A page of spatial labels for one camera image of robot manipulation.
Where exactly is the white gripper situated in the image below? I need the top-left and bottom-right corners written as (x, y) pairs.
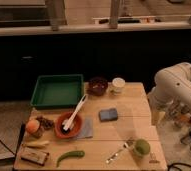
top-left (148, 97), bottom-right (165, 126)

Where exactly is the blue sponge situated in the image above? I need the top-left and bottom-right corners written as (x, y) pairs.
top-left (99, 108), bottom-right (118, 122)

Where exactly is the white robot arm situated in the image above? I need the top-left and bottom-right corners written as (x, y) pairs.
top-left (147, 62), bottom-right (191, 125)

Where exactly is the green cup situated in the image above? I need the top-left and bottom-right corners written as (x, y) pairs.
top-left (133, 139), bottom-right (151, 157)

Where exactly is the dark red bowl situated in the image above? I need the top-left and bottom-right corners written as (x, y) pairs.
top-left (88, 77), bottom-right (108, 96)

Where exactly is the grey cloth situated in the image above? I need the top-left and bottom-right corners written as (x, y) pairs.
top-left (77, 117), bottom-right (93, 139)

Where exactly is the orange bowl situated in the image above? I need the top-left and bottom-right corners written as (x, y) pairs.
top-left (54, 111), bottom-right (84, 139)

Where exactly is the white spatula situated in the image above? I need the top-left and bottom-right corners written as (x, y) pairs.
top-left (63, 94), bottom-right (88, 131)

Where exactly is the green plastic tray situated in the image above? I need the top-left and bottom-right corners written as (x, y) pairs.
top-left (31, 74), bottom-right (84, 109)

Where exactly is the green chili pepper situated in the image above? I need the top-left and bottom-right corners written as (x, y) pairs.
top-left (56, 150), bottom-right (85, 167)

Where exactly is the dark grape bunch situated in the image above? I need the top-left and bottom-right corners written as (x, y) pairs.
top-left (37, 116), bottom-right (54, 130)

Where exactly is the orange fruit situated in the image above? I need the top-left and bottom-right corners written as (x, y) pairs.
top-left (25, 119), bottom-right (40, 134)

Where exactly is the yellow banana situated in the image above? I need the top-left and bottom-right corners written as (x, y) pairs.
top-left (23, 141), bottom-right (50, 148)

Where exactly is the brown wooden block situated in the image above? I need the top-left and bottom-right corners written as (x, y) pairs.
top-left (21, 147), bottom-right (49, 166)

